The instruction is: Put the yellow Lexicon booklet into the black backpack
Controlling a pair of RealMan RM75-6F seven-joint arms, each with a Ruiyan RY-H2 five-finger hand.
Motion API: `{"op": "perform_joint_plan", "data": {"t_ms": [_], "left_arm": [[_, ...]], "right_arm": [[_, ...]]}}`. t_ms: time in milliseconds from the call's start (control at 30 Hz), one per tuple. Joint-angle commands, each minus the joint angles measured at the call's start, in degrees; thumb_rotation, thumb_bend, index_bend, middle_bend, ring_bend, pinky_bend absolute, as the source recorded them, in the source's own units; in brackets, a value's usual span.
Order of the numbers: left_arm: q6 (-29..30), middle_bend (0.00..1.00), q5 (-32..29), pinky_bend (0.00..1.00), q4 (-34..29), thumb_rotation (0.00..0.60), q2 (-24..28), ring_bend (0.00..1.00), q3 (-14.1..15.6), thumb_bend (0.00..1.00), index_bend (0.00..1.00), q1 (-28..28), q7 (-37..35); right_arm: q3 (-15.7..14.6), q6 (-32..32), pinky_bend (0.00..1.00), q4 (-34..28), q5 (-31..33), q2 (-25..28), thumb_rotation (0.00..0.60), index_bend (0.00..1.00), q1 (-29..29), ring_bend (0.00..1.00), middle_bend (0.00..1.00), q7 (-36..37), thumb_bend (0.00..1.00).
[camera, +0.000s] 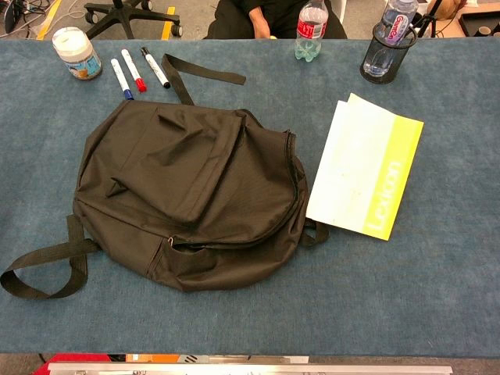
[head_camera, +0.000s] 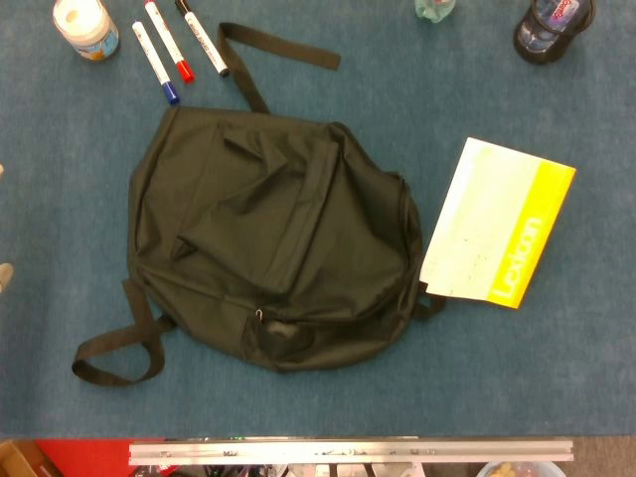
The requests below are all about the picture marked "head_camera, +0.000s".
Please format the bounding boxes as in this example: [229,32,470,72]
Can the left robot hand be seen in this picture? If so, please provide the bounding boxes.
[0,163,15,294]

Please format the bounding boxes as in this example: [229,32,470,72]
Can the black fabric backpack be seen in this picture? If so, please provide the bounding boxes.
[71,21,447,388]

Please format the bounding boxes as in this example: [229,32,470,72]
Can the yellow white booklet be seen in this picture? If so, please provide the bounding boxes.
[419,136,577,310]

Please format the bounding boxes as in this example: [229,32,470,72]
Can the brown cardboard box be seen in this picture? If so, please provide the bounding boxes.
[0,439,51,477]

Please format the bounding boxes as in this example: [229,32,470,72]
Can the red plastic object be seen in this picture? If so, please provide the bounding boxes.
[34,438,165,477]

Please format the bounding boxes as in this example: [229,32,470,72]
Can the white jar with blue label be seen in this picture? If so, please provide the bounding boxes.
[52,0,120,63]

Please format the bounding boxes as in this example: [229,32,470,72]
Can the white marker with blue cap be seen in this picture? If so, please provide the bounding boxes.
[131,19,182,106]

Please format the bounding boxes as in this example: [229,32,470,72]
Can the white marker with red cap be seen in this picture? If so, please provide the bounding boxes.
[143,0,196,84]

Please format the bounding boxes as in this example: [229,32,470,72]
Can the white marker with black cap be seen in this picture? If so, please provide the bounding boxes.
[174,0,231,79]

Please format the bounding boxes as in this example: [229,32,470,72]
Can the red label plastic water bottle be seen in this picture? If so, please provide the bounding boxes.
[414,0,457,25]

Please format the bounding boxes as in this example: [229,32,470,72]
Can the black mesh pen cup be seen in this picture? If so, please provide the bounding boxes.
[513,0,596,65]

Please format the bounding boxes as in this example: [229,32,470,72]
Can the purple label clear water bottle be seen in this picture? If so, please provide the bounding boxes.
[519,0,583,49]

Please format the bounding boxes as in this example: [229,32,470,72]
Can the aluminium profile rail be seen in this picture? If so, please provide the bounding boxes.
[127,438,575,467]

